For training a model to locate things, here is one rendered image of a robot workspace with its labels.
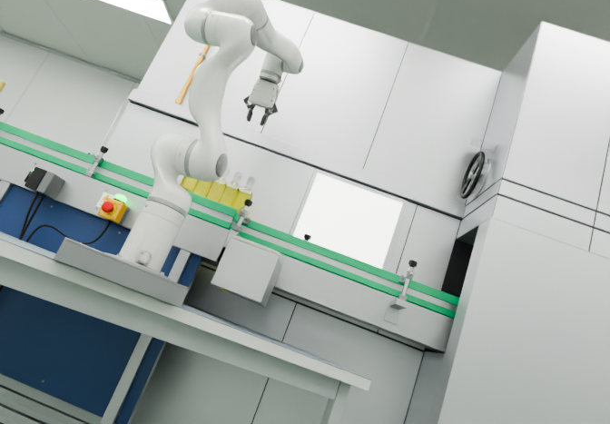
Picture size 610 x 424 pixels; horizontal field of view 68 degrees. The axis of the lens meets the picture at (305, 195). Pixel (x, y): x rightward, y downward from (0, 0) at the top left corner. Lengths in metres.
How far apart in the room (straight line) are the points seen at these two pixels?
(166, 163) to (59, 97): 4.95
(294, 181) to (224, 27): 0.84
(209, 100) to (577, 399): 1.47
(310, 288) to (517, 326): 0.71
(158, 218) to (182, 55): 1.25
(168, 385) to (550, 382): 1.37
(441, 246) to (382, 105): 0.71
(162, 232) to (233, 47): 0.56
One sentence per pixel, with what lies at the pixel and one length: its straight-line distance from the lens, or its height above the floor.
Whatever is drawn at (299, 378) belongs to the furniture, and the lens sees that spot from 1.48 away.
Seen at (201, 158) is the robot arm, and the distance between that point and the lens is 1.33.
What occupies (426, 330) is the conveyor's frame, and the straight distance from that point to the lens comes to 1.77.
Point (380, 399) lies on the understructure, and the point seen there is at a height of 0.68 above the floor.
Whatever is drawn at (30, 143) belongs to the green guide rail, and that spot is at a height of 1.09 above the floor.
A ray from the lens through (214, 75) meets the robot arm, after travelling 1.38.
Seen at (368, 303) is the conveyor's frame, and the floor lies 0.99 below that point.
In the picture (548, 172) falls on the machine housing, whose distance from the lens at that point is 1.89.
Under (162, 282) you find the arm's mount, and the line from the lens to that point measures 1.22.
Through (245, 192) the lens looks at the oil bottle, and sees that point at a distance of 1.84.
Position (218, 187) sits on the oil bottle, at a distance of 1.87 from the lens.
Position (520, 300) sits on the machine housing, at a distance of 1.72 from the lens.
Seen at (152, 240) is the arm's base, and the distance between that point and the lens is 1.30.
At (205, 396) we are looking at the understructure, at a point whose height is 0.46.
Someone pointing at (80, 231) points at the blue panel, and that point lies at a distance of 1.86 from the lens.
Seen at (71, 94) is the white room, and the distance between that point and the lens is 6.24.
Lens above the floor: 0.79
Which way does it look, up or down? 17 degrees up
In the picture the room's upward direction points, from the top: 22 degrees clockwise
